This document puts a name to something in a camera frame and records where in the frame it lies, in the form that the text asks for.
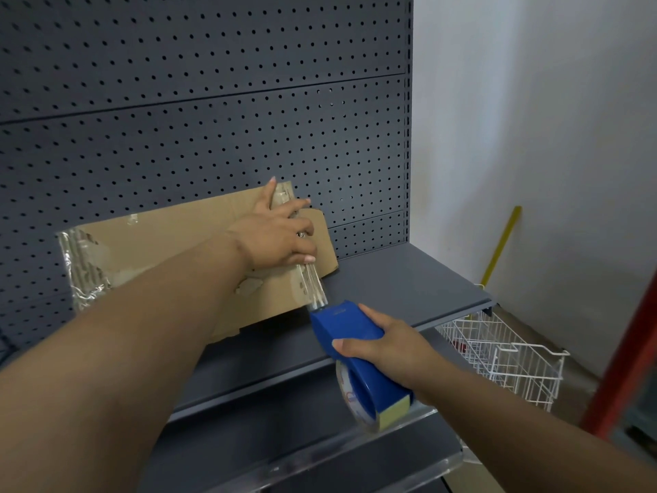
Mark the person's left hand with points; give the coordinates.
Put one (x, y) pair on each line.
(272, 236)

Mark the person's right hand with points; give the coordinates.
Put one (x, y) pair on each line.
(400, 354)

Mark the brown cardboard box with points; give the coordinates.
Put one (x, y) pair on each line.
(169, 236)

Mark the person's left forearm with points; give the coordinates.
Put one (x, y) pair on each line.
(113, 364)

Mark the person's right forearm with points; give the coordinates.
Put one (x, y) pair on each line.
(539, 436)

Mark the grey metal shelf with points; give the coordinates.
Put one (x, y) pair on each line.
(410, 282)

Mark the yellow stick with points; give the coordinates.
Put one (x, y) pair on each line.
(503, 241)

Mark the grey pegboard back panel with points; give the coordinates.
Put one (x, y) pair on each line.
(205, 97)

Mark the grey shelf with clear rail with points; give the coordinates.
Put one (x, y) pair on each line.
(287, 431)

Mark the red metal frame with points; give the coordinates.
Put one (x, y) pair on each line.
(623, 364)

